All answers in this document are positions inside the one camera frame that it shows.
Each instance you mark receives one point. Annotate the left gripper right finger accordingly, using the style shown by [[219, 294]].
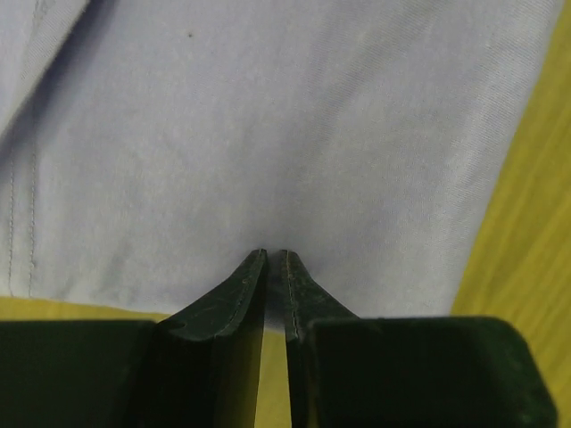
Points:
[[305, 301]]

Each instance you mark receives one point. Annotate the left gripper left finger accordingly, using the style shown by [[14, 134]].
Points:
[[203, 365]]

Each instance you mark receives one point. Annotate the lavender t shirt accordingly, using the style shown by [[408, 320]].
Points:
[[148, 146]]

